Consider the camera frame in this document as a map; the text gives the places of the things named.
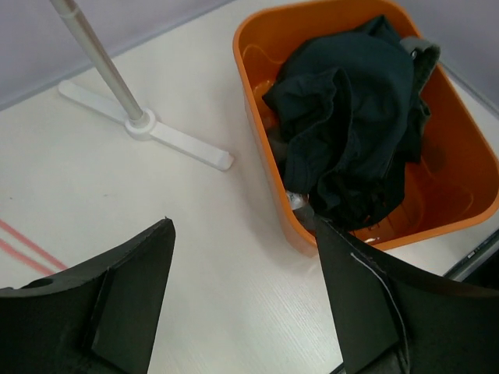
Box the pink wire hanger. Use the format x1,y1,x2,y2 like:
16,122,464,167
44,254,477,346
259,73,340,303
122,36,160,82
1,221,68,276

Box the dark green shorts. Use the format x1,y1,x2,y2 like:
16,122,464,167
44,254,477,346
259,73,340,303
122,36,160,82
261,14,432,230

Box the orange plastic basket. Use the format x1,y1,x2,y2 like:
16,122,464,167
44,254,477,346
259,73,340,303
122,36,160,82
232,1,498,257

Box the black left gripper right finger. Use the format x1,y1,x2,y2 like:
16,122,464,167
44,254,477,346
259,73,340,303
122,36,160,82
315,218,498,373

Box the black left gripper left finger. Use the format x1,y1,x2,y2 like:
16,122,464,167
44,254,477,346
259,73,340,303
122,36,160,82
1,218,175,373

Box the silver clothes rack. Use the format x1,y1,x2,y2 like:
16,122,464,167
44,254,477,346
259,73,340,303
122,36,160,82
51,0,234,171

